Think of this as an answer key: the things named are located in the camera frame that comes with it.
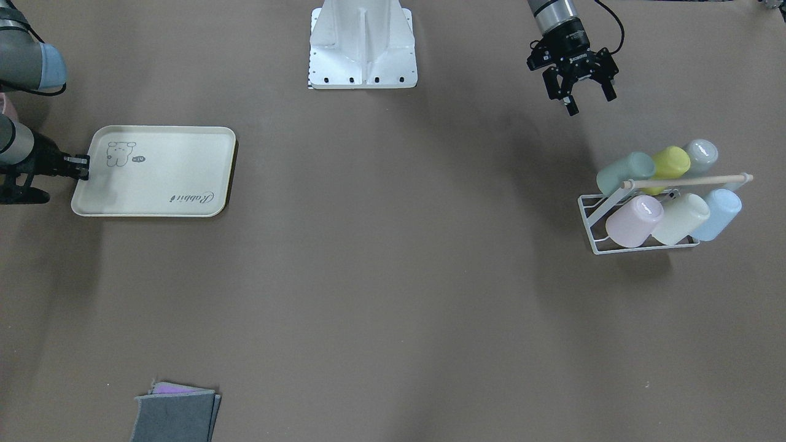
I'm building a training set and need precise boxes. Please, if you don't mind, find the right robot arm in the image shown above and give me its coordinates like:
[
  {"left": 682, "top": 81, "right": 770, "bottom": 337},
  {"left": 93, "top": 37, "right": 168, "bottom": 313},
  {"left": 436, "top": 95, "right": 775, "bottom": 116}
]
[{"left": 1, "top": 1, "right": 91, "bottom": 205}]

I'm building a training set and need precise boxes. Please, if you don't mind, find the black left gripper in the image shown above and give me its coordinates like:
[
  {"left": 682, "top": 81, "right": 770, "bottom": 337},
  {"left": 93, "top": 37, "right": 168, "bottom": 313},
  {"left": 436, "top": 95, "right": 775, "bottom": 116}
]
[{"left": 527, "top": 18, "right": 620, "bottom": 117}]

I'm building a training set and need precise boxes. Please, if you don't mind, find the grey cup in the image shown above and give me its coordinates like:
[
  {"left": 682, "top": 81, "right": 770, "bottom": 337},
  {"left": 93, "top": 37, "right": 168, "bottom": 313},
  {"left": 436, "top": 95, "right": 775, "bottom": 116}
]
[{"left": 682, "top": 138, "right": 719, "bottom": 179}]

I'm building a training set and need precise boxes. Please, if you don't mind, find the green cup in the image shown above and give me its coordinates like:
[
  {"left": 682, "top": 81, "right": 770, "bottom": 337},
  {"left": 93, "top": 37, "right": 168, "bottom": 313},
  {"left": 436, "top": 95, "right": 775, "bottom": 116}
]
[{"left": 596, "top": 152, "right": 656, "bottom": 196}]

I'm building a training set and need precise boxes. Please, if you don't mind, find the cream rabbit tray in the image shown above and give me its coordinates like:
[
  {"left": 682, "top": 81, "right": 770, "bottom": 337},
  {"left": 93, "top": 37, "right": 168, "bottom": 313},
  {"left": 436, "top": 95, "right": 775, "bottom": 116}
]
[{"left": 71, "top": 125, "right": 238, "bottom": 218}]

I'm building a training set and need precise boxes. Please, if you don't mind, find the cream cup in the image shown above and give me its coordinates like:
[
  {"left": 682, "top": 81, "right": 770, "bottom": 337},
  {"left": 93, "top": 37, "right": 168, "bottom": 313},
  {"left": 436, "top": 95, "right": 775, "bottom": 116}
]
[{"left": 652, "top": 193, "right": 711, "bottom": 246}]

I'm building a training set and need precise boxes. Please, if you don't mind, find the yellow cup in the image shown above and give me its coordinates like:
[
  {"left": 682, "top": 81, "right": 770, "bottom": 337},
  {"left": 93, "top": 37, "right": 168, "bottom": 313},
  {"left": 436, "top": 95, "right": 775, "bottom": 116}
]
[{"left": 646, "top": 145, "right": 691, "bottom": 180}]

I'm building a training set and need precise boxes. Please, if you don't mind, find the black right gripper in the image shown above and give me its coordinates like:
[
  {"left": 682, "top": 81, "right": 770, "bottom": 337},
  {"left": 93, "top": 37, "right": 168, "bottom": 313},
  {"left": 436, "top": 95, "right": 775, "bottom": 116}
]
[{"left": 1, "top": 132, "right": 90, "bottom": 204}]

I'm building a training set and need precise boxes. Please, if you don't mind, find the blue cup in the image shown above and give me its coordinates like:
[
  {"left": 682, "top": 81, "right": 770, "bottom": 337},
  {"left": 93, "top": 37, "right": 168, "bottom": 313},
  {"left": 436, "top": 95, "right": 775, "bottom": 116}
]
[{"left": 690, "top": 188, "right": 743, "bottom": 241}]

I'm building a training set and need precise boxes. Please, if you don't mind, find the white cup rack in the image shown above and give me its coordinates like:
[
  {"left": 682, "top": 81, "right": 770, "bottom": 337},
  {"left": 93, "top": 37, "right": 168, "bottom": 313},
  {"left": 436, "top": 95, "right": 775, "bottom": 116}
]
[{"left": 577, "top": 173, "right": 754, "bottom": 255}]

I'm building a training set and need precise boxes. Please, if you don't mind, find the grey folded cloth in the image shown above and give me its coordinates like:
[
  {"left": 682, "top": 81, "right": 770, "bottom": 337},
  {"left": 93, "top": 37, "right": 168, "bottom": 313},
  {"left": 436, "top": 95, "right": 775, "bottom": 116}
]
[{"left": 130, "top": 381, "right": 222, "bottom": 441}]

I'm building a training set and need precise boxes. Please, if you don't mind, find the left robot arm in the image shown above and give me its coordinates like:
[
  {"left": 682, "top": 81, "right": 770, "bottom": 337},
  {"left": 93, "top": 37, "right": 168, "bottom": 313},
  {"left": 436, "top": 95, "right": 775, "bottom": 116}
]
[{"left": 527, "top": 1, "right": 620, "bottom": 117}]

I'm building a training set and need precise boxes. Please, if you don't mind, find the pink cup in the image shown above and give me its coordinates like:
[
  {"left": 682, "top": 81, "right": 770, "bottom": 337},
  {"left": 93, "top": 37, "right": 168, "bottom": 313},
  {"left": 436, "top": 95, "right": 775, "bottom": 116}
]
[{"left": 605, "top": 194, "right": 664, "bottom": 248}]

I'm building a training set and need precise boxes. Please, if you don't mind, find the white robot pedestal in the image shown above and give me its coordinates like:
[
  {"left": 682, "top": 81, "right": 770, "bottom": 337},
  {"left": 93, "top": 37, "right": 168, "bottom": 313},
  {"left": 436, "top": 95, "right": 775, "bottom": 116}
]
[{"left": 307, "top": 1, "right": 418, "bottom": 90}]

